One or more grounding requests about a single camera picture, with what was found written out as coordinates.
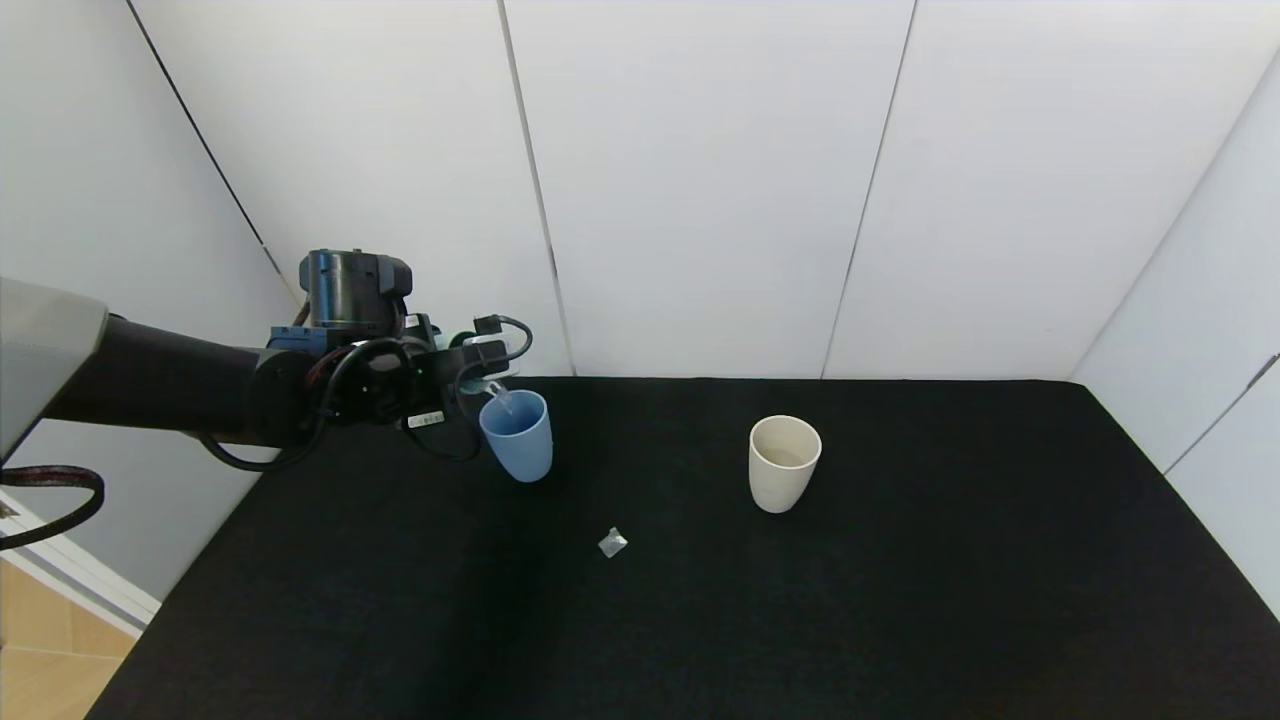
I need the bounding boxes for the light blue plastic cup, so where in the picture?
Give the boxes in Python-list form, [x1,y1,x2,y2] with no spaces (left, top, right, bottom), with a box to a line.
[479,389,553,484]

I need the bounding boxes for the cream plastic cup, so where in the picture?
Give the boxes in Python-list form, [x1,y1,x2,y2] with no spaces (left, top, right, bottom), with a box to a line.
[749,415,823,514]

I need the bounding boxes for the white baseboard strip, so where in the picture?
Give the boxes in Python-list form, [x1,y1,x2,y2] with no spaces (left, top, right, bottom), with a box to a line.
[0,490,163,638]

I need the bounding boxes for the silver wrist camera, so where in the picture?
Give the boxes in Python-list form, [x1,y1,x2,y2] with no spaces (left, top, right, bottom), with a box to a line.
[462,335,513,379]

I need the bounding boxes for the black camera cable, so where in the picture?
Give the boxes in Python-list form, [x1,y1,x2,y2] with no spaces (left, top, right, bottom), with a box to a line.
[198,314,535,473]

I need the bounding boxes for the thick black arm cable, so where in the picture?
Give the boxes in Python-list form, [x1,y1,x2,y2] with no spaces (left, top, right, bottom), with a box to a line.
[0,465,106,551]

